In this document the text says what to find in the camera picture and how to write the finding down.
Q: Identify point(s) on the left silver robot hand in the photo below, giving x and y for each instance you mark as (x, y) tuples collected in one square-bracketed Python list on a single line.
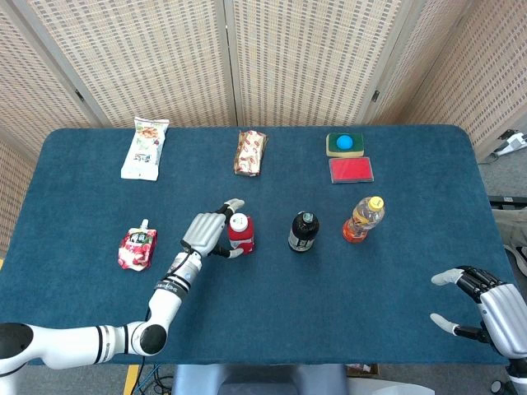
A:
[(203, 232)]

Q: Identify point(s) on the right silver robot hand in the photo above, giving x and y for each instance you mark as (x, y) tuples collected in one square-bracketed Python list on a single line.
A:
[(502, 317)]

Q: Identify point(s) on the red juice bottle white cap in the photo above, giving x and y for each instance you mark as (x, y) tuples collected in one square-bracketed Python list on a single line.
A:
[(243, 235)]

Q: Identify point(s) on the dark tea bottle black cap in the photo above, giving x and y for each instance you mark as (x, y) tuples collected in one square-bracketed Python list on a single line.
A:
[(302, 232)]

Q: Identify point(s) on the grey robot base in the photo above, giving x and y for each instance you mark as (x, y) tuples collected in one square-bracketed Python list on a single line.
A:
[(255, 382)]

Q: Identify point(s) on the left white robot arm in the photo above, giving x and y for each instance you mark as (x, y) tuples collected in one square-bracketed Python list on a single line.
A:
[(164, 304)]

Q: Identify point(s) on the white black sneaker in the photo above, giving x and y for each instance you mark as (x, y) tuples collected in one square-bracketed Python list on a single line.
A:
[(519, 257)]

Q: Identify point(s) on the red jelly spout pouch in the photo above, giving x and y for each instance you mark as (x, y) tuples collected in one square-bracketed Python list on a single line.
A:
[(136, 247)]

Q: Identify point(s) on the gold wrapped snack pack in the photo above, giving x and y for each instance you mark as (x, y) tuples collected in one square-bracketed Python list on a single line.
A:
[(249, 154)]

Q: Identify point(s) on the beige trouser leg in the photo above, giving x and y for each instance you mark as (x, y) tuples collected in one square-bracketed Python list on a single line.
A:
[(510, 224)]

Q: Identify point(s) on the white snack bag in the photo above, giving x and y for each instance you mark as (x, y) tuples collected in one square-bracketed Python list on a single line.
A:
[(144, 156)]

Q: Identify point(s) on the black floor stand bar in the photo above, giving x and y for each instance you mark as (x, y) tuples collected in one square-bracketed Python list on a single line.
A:
[(508, 201)]

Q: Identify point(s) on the blue table cloth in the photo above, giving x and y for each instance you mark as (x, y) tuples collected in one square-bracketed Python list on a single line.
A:
[(288, 312)]

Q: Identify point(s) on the iced tea bottle yellow cap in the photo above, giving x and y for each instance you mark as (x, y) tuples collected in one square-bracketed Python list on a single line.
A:
[(362, 222)]

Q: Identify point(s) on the red ink pad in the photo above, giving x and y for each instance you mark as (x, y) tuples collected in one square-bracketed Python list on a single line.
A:
[(351, 170)]

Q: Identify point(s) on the blue ball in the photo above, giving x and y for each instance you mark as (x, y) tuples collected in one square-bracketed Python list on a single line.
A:
[(344, 142)]

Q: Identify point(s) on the white floor device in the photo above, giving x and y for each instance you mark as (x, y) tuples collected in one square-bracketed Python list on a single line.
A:
[(514, 144)]

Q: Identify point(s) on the yellow green sponge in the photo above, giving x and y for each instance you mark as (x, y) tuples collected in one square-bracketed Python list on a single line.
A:
[(357, 151)]

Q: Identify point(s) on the woven folding screen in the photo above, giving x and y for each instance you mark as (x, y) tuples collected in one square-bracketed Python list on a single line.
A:
[(144, 61)]

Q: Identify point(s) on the black screen hinge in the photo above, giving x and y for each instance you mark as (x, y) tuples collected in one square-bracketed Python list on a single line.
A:
[(80, 96), (375, 96)]

